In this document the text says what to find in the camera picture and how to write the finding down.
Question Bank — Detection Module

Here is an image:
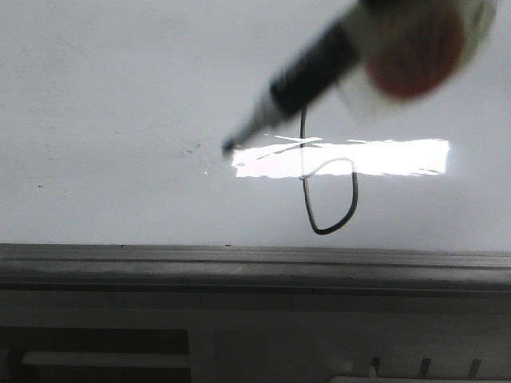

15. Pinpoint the red round magnet with tape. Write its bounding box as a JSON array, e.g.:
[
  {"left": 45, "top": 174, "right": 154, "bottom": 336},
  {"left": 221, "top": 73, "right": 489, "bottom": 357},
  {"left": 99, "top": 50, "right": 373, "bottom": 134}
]
[{"left": 337, "top": 1, "right": 497, "bottom": 124}]

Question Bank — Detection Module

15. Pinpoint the white whiteboard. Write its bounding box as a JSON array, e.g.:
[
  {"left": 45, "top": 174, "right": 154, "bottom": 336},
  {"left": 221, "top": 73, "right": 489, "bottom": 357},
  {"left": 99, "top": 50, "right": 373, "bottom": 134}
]
[{"left": 1, "top": 1, "right": 510, "bottom": 251}]

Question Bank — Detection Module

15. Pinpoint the grey whiteboard frame rail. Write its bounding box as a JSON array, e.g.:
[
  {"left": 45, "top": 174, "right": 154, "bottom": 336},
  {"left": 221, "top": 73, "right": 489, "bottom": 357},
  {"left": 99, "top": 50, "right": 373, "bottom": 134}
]
[{"left": 1, "top": 244, "right": 510, "bottom": 294}]

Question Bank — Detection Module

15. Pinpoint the black white whiteboard marker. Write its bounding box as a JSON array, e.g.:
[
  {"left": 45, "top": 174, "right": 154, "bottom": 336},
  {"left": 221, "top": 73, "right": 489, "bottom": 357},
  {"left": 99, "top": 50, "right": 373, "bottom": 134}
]
[{"left": 222, "top": 1, "right": 398, "bottom": 156}]

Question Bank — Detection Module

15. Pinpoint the grey plastic base unit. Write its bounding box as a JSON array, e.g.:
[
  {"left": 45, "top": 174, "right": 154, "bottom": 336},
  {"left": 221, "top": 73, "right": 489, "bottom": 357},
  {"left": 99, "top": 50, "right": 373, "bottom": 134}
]
[{"left": 1, "top": 290, "right": 510, "bottom": 382}]

